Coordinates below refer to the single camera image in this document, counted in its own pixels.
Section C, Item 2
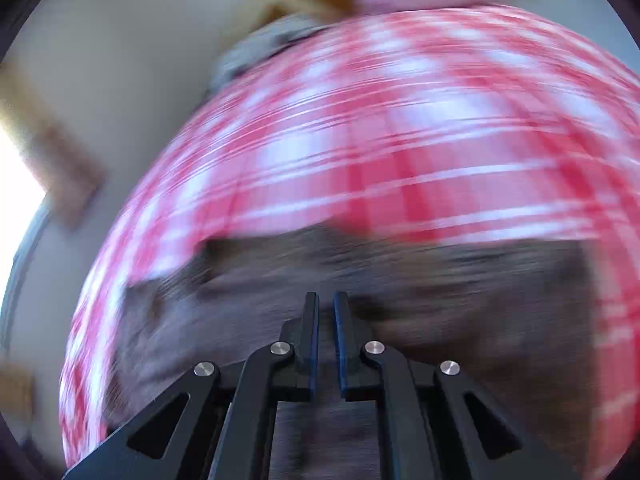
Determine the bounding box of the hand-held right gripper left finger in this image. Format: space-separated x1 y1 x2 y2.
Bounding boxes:
62 291 321 480

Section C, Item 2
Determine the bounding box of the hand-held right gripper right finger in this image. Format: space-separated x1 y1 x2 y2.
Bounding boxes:
333 291 581 480

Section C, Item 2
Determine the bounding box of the brown knitted garment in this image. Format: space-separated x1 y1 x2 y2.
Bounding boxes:
107 225 601 480

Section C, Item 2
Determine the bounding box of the red plaid blanket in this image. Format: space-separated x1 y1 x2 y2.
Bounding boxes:
57 5 640 480

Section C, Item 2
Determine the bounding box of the grey patterned pillow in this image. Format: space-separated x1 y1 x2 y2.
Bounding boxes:
207 12 326 93

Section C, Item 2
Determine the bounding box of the yellow curtain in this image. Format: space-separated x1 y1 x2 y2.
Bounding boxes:
0 62 108 231

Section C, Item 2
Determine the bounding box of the window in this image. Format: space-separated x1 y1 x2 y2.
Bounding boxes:
0 125 48 281

